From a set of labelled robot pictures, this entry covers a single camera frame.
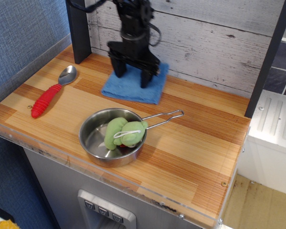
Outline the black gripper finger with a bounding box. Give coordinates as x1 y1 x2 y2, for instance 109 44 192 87
141 71 153 88
111 57 127 78

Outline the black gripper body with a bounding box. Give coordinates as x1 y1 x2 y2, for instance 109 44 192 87
107 37 160 75

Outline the blue towel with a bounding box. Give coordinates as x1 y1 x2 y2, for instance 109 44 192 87
101 63 169 104

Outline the red handled metal spoon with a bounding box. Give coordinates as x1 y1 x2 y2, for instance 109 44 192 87
31 65 77 118

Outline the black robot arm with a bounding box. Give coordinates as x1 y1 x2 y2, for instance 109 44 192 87
107 0 160 88

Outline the green plush toy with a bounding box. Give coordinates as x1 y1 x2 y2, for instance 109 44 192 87
104 117 148 150

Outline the silver button panel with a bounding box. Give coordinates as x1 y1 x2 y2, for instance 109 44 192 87
77 189 137 229

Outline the white ridged cabinet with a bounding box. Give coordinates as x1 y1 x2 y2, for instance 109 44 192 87
238 90 286 193

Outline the clear acrylic edge guard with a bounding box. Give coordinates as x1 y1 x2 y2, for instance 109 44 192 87
0 114 250 229

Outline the yellow object at corner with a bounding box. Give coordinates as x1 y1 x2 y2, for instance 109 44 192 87
0 220 20 229

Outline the dark grey left post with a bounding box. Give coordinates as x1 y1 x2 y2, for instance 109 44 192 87
66 0 91 64

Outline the dark grey post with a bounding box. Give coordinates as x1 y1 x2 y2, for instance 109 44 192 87
66 0 91 64
245 0 286 118

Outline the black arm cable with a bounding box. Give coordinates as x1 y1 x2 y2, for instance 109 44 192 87
69 0 162 47

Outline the steel pan with wire handle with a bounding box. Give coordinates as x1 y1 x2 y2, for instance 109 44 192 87
79 108 184 167

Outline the dark grey right post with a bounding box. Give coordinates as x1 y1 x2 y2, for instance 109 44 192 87
245 0 286 118

